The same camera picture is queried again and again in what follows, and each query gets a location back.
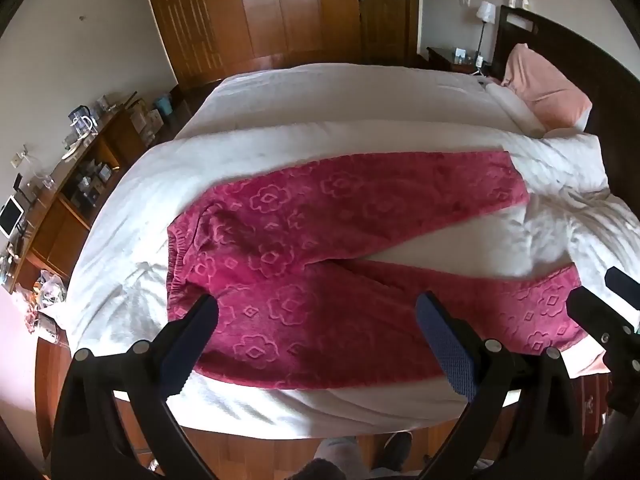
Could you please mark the wall socket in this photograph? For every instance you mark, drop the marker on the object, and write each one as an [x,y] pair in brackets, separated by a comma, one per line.
[18,159]

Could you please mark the white tablet screen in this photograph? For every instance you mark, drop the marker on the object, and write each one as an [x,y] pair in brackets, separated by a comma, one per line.
[9,217]

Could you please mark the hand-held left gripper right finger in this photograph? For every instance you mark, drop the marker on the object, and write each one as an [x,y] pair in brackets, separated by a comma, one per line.
[447,342]

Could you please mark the dark wooden headboard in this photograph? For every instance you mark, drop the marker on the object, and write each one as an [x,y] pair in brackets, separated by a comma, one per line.
[600,60]

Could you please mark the wooden wardrobe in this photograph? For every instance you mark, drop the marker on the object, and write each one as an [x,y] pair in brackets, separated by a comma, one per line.
[240,10]

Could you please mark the red fleece pants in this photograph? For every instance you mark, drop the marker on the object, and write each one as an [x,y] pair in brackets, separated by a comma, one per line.
[310,240]

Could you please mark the white shade table lamp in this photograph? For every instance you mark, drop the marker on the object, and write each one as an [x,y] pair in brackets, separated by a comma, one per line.
[485,12]

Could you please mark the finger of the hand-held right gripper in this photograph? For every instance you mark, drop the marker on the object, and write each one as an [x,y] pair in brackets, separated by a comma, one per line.
[597,317]
[624,287]

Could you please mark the white pillow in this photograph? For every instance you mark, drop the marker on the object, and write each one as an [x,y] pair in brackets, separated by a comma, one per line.
[510,105]

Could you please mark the teal box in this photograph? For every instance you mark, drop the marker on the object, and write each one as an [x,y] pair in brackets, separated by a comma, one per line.
[164,106]

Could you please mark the person's dark shoe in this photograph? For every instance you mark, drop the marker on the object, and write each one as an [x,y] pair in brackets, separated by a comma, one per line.
[398,450]

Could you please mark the dark wooden nightstand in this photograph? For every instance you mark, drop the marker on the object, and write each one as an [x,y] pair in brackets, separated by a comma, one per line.
[447,57]

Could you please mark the person's grey trouser leg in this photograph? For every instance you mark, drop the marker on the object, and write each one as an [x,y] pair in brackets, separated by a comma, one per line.
[337,457]

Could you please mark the clear electric kettle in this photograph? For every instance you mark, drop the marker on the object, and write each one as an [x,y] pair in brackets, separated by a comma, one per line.
[82,121]

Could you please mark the crumpled plastic bag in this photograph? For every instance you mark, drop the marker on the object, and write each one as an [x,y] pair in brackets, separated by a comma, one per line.
[50,290]

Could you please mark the wooden sideboard with shelves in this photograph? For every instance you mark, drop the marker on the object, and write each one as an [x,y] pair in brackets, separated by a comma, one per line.
[55,210]

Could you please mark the wooden door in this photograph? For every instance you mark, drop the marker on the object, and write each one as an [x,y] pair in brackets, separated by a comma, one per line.
[387,10]

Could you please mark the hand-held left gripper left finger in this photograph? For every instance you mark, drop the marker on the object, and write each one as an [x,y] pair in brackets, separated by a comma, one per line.
[186,347]

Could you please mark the pink pillow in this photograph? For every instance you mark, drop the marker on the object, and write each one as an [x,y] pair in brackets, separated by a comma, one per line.
[542,85]

